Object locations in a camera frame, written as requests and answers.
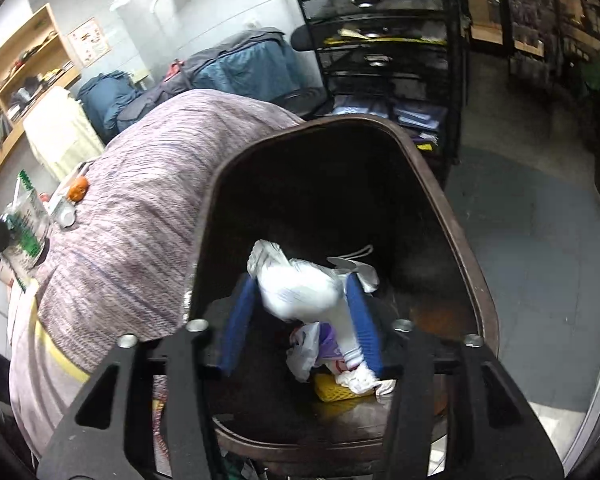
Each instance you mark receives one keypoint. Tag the cream cloth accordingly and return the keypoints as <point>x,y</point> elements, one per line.
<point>60,130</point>

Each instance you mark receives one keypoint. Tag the yellow foam fruit net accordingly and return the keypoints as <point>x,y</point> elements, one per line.
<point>330,391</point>

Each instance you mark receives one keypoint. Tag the grey blanket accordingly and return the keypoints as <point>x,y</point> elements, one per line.
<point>230,42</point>

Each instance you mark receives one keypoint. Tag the orange citrus fruit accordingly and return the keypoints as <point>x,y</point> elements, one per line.
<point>77,191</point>

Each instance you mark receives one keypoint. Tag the black chair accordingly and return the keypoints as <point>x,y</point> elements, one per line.
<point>305,40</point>

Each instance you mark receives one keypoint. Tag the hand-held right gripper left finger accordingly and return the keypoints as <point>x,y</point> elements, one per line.
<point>237,325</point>

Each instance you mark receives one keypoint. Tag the white face mask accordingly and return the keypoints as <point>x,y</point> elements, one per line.
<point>300,290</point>

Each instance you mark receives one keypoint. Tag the red cloth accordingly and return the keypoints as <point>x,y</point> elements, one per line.
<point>172,71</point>

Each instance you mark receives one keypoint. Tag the wall poster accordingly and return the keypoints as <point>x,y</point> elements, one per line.
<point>89,41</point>

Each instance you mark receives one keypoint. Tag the purple plastic bag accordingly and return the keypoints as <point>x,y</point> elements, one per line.
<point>325,345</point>

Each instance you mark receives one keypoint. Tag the crumpled white tissue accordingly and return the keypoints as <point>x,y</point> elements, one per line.
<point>365,380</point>

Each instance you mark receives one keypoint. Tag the blue skirted massage bed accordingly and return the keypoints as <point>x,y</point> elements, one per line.
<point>260,70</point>

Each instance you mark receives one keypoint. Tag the green white tissue pack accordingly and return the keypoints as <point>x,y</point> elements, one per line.
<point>30,220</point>

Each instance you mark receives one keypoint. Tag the wooden bookshelf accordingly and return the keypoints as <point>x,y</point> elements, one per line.
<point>45,16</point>

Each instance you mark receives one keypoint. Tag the blue cloth pile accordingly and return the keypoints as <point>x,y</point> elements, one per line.
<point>105,100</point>

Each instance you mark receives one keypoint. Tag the brown trash bin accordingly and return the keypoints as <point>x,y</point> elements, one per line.
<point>330,185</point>

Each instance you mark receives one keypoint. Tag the purple striped blanket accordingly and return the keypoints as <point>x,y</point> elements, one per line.
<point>145,185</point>

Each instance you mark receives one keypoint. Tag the black mesh rack cart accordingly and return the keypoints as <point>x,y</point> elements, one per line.
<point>380,25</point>

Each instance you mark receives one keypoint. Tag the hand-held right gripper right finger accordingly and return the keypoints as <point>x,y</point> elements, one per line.
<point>365,325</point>

